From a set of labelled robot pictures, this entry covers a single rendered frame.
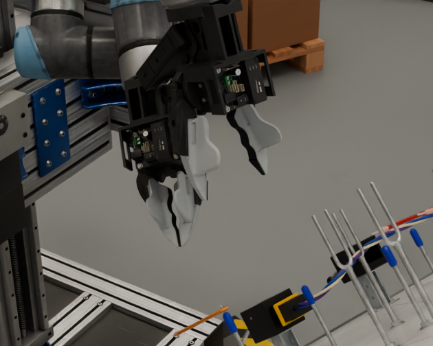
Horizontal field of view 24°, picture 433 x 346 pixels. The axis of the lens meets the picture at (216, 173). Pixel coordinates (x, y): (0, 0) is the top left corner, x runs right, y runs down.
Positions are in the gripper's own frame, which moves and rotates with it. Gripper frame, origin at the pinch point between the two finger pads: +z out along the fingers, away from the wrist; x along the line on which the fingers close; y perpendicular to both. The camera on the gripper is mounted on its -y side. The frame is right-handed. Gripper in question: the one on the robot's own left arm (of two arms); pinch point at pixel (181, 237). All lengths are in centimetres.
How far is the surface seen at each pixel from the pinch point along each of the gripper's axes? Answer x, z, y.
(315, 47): -21, -139, -272
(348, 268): 24.5, 13.5, 26.1
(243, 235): -43, -46, -187
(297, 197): -28, -59, -209
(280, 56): -34, -134, -261
